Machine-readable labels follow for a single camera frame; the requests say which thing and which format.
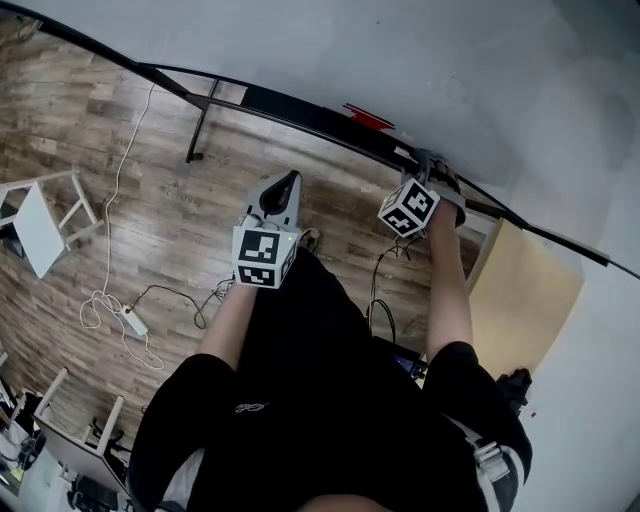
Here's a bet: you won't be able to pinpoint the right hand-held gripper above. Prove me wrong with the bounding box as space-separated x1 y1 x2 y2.
377 147 468 240

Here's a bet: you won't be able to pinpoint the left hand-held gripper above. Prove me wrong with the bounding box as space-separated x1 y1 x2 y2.
231 169 304 291

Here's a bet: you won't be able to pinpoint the person's right forearm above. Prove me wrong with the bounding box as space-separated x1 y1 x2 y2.
423 202 476 374

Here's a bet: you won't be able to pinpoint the person's left forearm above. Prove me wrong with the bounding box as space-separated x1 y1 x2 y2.
196 284 261 375

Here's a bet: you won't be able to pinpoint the person's right hand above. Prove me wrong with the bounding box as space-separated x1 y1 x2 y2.
428 156 468 227

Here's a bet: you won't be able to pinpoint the light wooden table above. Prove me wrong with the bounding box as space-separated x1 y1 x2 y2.
465 218 587 382

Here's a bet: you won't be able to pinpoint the person's black clothing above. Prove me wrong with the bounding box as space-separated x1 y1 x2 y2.
126 244 535 512

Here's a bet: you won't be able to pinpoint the white power strip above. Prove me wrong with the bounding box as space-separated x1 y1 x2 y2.
118 304 150 340

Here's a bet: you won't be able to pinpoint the black device box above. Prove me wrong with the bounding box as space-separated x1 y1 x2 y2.
372 335 430 387

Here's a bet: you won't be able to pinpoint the small white side table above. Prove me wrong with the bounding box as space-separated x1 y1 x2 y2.
0 168 100 280

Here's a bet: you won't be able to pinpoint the white table with wooden legs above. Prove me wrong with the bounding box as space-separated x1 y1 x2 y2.
30 366 132 499

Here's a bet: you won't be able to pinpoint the white table frame bar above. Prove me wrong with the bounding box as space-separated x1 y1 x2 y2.
455 222 502 294

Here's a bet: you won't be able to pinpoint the thin black cable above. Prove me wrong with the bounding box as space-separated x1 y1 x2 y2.
130 277 237 331

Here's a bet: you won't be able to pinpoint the tangled black cables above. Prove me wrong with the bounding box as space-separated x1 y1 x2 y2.
366 232 432 349

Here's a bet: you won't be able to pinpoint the long white cable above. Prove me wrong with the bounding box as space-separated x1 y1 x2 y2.
78 82 167 372

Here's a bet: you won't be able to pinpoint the grey white harness strap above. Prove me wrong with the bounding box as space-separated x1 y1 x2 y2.
447 413 529 512
157 447 209 512

